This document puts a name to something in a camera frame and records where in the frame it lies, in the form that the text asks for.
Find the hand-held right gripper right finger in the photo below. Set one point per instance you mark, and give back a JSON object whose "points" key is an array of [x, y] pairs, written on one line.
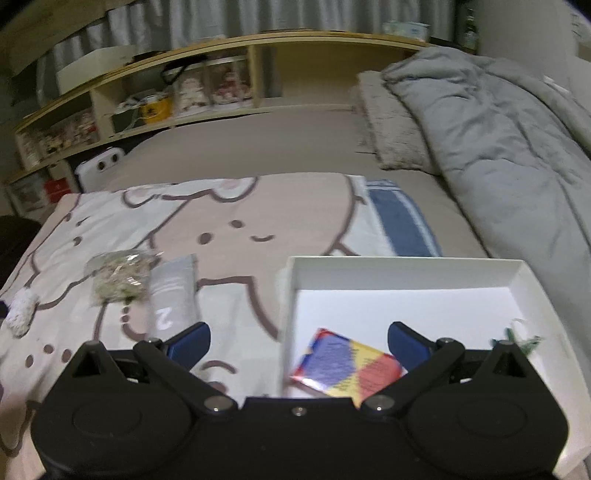
{"points": [[406, 344]]}

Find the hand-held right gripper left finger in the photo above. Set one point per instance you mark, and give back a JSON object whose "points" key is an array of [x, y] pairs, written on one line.
{"points": [[189, 344]]}

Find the white cardboard box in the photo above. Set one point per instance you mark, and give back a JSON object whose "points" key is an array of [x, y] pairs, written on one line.
{"points": [[406, 300]]}

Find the red and blue small box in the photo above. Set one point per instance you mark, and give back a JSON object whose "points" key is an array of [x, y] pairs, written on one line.
{"points": [[344, 364]]}

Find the grey pouch with number 2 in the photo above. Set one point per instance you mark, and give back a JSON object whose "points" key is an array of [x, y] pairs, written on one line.
{"points": [[173, 295]]}

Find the bag of rubber bands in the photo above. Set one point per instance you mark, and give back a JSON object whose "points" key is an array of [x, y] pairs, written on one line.
{"points": [[120, 277]]}

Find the printed cartoon blanket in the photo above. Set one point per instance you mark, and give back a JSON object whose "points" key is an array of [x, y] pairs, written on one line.
{"points": [[240, 230]]}

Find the white knitted yarn roll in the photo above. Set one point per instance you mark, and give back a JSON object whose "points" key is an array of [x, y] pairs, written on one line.
{"points": [[21, 310]]}

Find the white space heater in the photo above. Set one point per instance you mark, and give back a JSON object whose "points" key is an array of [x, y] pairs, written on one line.
{"points": [[99, 168]]}

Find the red storage box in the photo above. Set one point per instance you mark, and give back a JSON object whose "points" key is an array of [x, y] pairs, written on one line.
{"points": [[57, 189]]}

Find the tan bed sheet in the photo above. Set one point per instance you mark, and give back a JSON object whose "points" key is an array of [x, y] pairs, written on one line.
{"points": [[258, 143]]}

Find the grey duvet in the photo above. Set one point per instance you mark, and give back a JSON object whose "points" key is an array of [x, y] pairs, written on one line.
{"points": [[498, 152]]}

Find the fluffy beige pillow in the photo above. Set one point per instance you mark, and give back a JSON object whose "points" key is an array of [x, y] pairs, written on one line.
{"points": [[392, 127]]}

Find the clear storage bin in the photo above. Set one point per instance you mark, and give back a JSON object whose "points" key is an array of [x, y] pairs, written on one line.
{"points": [[25, 194]]}

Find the yellow mug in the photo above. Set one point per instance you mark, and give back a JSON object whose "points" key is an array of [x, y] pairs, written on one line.
{"points": [[154, 110]]}

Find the clear doll display case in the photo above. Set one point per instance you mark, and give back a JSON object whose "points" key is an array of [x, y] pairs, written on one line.
{"points": [[191, 90]]}

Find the doll in clear case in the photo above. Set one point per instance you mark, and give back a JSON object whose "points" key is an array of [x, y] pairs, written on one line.
{"points": [[231, 85]]}

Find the wooden headboard shelf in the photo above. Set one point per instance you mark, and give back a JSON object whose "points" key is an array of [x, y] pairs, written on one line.
{"points": [[295, 69]]}

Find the white long box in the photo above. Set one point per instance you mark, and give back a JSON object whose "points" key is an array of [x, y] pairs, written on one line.
{"points": [[94, 62]]}

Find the tissue box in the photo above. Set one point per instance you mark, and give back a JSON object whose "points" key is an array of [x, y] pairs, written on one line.
{"points": [[406, 27]]}

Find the grey curtain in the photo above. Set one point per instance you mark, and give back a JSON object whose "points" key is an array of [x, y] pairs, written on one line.
{"points": [[258, 18]]}

